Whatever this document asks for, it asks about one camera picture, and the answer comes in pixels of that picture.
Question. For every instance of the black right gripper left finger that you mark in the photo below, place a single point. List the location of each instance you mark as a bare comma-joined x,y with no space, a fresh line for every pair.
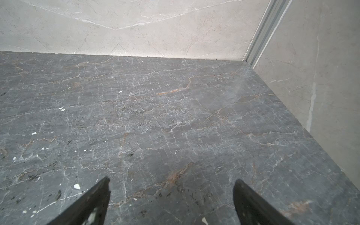
89,209

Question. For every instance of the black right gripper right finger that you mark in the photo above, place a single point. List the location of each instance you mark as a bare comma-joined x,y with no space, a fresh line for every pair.
252,209

